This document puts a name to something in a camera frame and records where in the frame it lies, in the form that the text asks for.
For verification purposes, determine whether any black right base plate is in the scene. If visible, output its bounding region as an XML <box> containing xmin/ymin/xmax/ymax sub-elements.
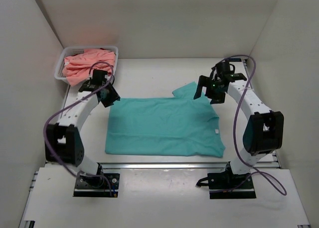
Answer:
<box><xmin>196</xmin><ymin>171</ymin><xmax>257</xmax><ymax>200</ymax></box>

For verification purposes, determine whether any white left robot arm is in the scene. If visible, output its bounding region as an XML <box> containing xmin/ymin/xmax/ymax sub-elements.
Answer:
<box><xmin>44</xmin><ymin>70</ymin><xmax>120</xmax><ymax>188</ymax></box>

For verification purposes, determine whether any teal t shirt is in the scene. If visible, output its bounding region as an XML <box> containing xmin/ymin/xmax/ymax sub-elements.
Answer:
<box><xmin>105</xmin><ymin>82</ymin><xmax>225</xmax><ymax>158</ymax></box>

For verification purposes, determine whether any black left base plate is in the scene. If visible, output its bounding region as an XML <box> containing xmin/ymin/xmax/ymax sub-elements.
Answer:
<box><xmin>73</xmin><ymin>169</ymin><xmax>120</xmax><ymax>198</ymax></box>

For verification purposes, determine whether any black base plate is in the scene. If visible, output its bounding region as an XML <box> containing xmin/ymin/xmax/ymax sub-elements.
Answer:
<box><xmin>73</xmin><ymin>169</ymin><xmax>120</xmax><ymax>198</ymax></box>
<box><xmin>196</xmin><ymin>171</ymin><xmax>257</xmax><ymax>200</ymax></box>

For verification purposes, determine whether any white plastic basket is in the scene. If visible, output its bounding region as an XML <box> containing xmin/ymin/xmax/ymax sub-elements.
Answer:
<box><xmin>54</xmin><ymin>45</ymin><xmax>119</xmax><ymax>84</ymax></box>

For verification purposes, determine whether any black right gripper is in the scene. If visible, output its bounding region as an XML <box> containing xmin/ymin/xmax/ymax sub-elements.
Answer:
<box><xmin>194</xmin><ymin>76</ymin><xmax>225</xmax><ymax>105</ymax></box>

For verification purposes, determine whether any salmon pink t shirt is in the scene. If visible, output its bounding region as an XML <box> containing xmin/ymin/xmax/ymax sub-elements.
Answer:
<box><xmin>62</xmin><ymin>48</ymin><xmax>116</xmax><ymax>87</ymax></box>

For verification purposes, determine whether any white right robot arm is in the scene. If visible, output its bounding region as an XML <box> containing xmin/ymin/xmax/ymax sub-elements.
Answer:
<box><xmin>194</xmin><ymin>59</ymin><xmax>284</xmax><ymax>190</ymax></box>

